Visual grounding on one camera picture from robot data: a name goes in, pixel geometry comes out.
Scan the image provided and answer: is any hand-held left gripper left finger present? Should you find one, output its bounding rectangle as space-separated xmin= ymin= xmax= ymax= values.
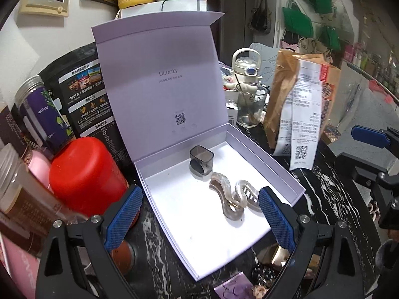
xmin=36 ymin=184 xmax=144 ymax=299

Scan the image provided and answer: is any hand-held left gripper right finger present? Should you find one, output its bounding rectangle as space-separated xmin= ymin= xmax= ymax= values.
xmin=258 ymin=186 xmax=365 ymax=299

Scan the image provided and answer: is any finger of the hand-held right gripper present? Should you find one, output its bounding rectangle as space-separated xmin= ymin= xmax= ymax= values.
xmin=335 ymin=152 xmax=399 ymax=195
xmin=351 ymin=125 xmax=399 ymax=150

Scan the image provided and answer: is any black polka dot scrunchie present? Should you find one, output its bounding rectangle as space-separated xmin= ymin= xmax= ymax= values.
xmin=251 ymin=263 xmax=276 ymax=285

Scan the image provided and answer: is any translucent wavy hair claw clip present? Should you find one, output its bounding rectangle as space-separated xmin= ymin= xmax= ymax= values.
xmin=209 ymin=172 xmax=261 ymax=220

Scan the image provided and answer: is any lavender gift box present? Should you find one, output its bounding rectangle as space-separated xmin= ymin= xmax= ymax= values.
xmin=91 ymin=12 xmax=306 ymax=282

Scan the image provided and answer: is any brown round lid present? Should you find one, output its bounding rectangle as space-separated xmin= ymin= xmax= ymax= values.
xmin=110 ymin=241 xmax=137 ymax=275

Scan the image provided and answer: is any red plastic jar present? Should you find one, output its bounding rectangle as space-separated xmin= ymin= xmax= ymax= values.
xmin=49 ymin=137 xmax=141 ymax=225

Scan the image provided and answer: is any long white receipt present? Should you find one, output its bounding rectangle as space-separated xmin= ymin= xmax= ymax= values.
xmin=278 ymin=61 xmax=323 ymax=171

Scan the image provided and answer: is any purple eyelash card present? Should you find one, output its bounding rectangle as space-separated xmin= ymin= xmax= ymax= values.
xmin=213 ymin=271 xmax=254 ymax=299

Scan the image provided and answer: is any brown paper bag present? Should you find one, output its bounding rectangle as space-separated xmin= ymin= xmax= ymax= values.
xmin=263 ymin=49 xmax=342 ymax=150

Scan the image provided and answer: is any pink round container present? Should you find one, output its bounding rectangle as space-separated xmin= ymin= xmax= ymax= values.
xmin=28 ymin=151 xmax=54 ymax=191

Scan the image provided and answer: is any clear jar with brown label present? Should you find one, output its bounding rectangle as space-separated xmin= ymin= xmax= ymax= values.
xmin=0 ymin=146 xmax=89 ymax=256

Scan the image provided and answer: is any small grey transparent case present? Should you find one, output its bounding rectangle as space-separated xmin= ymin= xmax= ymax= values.
xmin=190 ymin=145 xmax=215 ymax=176

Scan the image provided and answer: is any clear glass cup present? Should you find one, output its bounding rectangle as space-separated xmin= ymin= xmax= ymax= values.
xmin=237 ymin=82 xmax=269 ymax=128

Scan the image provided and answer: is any small white carton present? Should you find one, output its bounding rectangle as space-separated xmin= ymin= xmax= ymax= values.
xmin=226 ymin=100 xmax=240 ymax=126

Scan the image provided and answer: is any clear jar with purple label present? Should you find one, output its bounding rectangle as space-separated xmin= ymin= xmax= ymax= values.
xmin=14 ymin=76 xmax=75 ymax=156

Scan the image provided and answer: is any black printed food pouch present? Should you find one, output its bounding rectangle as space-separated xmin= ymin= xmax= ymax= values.
xmin=37 ymin=42 xmax=134 ymax=170

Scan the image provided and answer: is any cream water bottle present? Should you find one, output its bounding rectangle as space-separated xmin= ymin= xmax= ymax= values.
xmin=232 ymin=48 xmax=262 ymax=84

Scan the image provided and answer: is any black hanging handbag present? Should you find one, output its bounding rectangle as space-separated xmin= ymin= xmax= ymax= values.
xmin=251 ymin=0 xmax=272 ymax=33

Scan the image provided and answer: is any white fridge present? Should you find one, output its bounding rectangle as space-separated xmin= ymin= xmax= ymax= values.
xmin=120 ymin=0 xmax=208 ymax=19

